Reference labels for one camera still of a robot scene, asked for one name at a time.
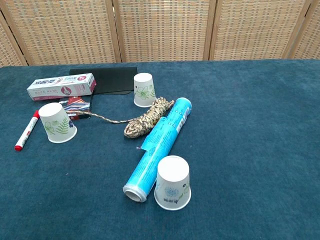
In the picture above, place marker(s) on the white pink toothpaste box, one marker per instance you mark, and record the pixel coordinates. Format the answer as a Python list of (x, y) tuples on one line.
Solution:
[(60, 87)]

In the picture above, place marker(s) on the white cup green fern print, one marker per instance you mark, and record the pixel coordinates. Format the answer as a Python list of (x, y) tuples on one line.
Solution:
[(56, 122)]

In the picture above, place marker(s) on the red white marker pen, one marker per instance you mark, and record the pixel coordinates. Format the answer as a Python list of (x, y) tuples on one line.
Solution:
[(26, 131)]

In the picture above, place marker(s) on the black box with building print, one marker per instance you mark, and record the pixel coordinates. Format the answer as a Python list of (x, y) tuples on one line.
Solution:
[(77, 105)]

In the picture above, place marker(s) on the white cup blue flower print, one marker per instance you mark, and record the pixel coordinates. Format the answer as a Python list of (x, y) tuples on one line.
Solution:
[(172, 180)]

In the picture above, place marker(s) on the black flat pouch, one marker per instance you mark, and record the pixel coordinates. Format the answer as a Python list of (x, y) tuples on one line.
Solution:
[(112, 80)]

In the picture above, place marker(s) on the blue plastic wrap roll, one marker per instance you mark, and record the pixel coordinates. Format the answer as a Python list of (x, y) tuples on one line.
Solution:
[(160, 140)]

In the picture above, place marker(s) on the white cup green flower print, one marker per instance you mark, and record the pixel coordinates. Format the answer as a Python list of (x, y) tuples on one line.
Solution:
[(143, 86)]

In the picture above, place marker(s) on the dark teal table cloth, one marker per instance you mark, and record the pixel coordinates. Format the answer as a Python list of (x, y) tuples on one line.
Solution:
[(237, 150)]

